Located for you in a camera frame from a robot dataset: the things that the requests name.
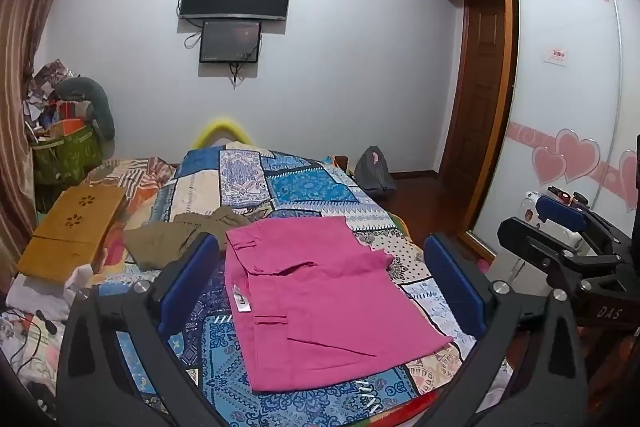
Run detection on pink pants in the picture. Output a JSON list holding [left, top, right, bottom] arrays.
[[224, 217, 451, 392]]

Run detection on white appliance box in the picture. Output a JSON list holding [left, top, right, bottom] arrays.
[[518, 191, 587, 253]]

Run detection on white sliding wardrobe door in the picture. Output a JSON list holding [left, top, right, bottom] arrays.
[[472, 0, 639, 283]]

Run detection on wooden door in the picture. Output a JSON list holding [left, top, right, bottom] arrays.
[[439, 0, 504, 218]]

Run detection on olive green pants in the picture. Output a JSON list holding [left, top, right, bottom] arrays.
[[122, 206, 250, 271]]

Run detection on wooden lap desk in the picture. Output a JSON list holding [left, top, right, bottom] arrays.
[[17, 185, 125, 284]]

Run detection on grey backpack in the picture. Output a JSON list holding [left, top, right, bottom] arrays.
[[354, 146, 396, 198]]

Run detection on orange striped blanket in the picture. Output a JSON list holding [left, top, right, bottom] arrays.
[[80, 157, 176, 277]]

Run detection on green storage bag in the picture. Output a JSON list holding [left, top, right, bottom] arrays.
[[32, 126, 103, 185]]

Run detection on blue patchwork bedspread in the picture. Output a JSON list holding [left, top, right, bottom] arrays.
[[94, 145, 511, 427]]

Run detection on yellow foam bed headboard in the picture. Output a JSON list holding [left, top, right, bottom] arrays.
[[191, 118, 253, 150]]

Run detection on grey neck pillow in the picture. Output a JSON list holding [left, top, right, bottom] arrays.
[[54, 76, 115, 142]]

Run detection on striped brown curtain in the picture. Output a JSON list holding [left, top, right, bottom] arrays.
[[1, 0, 53, 286]]

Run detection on small wall monitor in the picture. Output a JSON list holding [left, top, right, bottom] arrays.
[[200, 20, 262, 64]]

